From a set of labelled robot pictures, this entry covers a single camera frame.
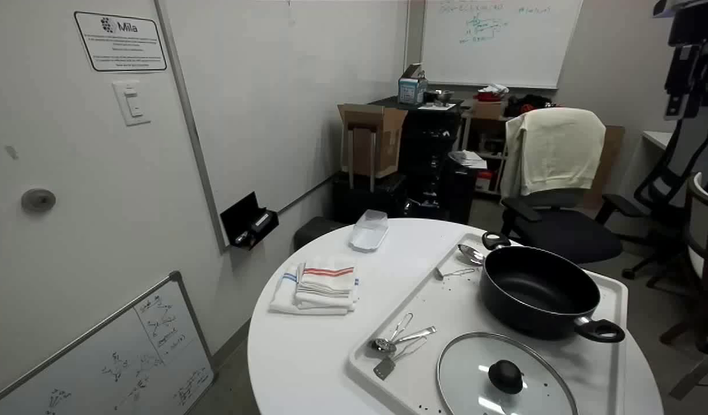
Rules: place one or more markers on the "white printed wall sign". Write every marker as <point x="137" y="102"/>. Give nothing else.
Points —
<point x="121" y="40"/>

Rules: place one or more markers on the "glass lid with black knob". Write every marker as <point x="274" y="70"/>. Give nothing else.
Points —
<point x="506" y="376"/>

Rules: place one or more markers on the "brown cardboard box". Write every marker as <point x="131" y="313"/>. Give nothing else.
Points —
<point x="372" y="135"/>

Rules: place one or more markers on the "blue tissue box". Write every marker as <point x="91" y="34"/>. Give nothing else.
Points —
<point x="410" y="89"/>

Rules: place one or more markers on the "wooden shelf unit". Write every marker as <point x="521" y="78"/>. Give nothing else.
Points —
<point x="487" y="135"/>

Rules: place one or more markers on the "white towel with blue stripe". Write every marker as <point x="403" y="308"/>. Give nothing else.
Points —
<point x="286" y="301"/>

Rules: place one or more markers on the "large blank wall whiteboard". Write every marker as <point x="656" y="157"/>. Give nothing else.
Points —
<point x="291" y="93"/>

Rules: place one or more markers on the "black marker holder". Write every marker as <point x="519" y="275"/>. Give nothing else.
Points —
<point x="246" y="222"/>

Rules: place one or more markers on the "black cooking pot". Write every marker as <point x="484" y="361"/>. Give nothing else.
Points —
<point x="537" y="292"/>

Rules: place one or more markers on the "whiteboard with green writing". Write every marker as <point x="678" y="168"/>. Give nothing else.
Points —
<point x="498" y="46"/>

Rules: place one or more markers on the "cream cloth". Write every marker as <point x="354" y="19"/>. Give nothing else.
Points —
<point x="555" y="151"/>

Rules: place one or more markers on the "black bag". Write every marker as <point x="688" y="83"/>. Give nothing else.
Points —
<point x="528" y="104"/>

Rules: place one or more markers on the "white towel with red stripe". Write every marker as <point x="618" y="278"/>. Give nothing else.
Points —
<point x="325" y="278"/>

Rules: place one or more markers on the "clear plastic container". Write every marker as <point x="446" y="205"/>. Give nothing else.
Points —
<point x="369" y="228"/>

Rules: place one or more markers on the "round grey wall bumper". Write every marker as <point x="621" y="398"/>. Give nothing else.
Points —
<point x="38" y="199"/>

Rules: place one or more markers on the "black chair frame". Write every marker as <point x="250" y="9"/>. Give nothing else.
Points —
<point x="666" y="181"/>

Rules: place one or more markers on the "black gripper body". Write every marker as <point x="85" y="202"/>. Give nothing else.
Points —
<point x="694" y="29"/>

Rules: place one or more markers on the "small grey flat scraper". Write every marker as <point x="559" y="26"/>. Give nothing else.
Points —
<point x="382" y="368"/>

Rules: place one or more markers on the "white and black chair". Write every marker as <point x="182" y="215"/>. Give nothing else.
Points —
<point x="703" y="232"/>

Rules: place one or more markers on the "white light switch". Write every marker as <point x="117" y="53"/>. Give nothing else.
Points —
<point x="131" y="104"/>

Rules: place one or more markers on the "black cabinet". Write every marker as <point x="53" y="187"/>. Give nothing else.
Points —
<point x="429" y="152"/>

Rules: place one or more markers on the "small framed whiteboard with drawings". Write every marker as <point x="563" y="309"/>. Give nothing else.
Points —
<point x="129" y="361"/>

